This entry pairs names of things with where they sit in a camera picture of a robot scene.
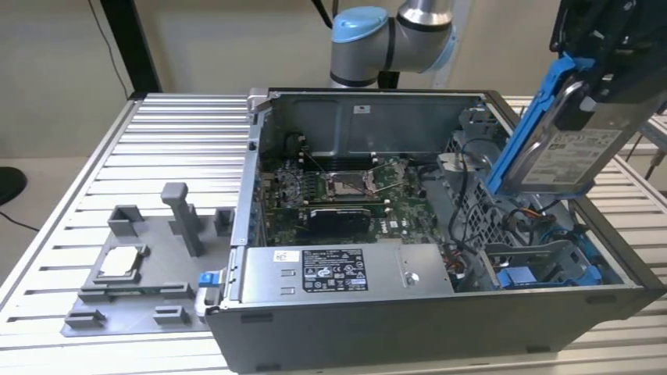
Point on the blue silver case latch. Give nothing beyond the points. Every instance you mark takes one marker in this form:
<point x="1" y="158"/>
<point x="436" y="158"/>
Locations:
<point x="208" y="279"/>

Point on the green motherboard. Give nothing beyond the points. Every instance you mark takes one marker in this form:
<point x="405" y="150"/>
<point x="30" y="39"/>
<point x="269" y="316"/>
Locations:
<point x="405" y="218"/>

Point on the CPU socket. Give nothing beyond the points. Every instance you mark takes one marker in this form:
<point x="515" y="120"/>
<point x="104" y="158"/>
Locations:
<point x="345" y="183"/>

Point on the grey metal disk bay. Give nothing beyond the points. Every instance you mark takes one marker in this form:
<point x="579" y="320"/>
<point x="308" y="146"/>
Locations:
<point x="468" y="218"/>

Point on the thin locking lever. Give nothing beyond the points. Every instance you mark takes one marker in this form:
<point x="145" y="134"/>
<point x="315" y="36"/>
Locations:
<point x="389" y="186"/>
<point x="315" y="162"/>

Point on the hard disk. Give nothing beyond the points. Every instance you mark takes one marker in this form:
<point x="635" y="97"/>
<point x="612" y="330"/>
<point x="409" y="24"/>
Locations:
<point x="572" y="156"/>

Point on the slatted metal side table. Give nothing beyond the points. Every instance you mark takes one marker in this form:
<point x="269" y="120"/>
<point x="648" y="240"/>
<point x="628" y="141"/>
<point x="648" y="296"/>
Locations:
<point x="653" y="129"/>

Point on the black open PC case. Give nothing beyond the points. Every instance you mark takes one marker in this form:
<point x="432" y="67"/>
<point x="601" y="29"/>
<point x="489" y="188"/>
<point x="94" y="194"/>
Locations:
<point x="364" y="336"/>

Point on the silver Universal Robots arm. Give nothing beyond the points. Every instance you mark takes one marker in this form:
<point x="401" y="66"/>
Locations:
<point x="359" y="51"/>

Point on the silver case hinge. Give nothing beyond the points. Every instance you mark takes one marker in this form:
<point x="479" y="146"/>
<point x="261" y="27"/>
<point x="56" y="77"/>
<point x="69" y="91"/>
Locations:
<point x="259" y="99"/>

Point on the black RAM slot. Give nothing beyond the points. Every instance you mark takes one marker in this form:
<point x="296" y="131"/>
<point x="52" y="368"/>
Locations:
<point x="339" y="159"/>
<point x="344" y="202"/>

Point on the black graphics card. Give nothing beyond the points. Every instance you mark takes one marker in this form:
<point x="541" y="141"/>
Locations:
<point x="339" y="222"/>

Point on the black chair base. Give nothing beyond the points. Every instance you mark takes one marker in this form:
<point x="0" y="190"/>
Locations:
<point x="10" y="183"/>

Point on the silver power supply unit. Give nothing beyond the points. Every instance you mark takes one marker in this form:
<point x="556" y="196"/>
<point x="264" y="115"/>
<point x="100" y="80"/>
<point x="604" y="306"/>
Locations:
<point x="385" y="269"/>

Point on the blue disk bay bracket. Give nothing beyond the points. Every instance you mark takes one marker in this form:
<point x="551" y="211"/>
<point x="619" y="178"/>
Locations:
<point x="515" y="277"/>

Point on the grey parts rack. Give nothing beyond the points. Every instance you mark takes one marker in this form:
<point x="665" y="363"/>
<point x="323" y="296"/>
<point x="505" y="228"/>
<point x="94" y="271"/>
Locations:
<point x="156" y="273"/>

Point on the silver CPU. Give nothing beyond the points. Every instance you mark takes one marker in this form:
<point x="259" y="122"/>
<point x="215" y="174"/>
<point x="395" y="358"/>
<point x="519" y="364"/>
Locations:
<point x="120" y="261"/>

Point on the black frame post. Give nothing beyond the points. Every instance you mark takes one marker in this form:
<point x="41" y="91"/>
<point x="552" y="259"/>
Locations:
<point x="137" y="47"/>

